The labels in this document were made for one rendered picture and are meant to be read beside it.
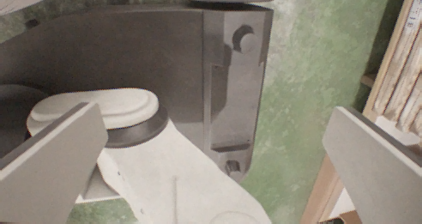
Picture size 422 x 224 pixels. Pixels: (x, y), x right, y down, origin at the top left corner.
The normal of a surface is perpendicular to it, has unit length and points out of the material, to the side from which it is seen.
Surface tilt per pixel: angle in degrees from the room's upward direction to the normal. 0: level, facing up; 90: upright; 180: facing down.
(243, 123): 0
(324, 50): 0
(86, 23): 0
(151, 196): 90
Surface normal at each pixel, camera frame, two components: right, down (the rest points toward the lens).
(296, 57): 0.18, 0.51
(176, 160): 0.01, -0.86
